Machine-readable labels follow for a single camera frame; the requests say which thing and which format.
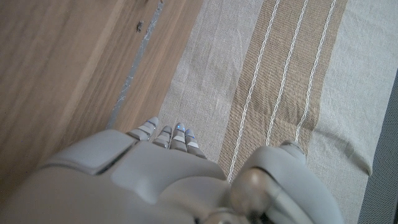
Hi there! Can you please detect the beige striped curtain backdrop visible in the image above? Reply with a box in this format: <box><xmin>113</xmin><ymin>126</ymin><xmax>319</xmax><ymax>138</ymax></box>
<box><xmin>157</xmin><ymin>0</ymin><xmax>398</xmax><ymax>224</ymax></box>

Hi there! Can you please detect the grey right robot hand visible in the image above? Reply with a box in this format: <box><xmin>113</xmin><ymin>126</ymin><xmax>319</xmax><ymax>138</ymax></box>
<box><xmin>0</xmin><ymin>116</ymin><xmax>345</xmax><ymax>224</ymax></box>

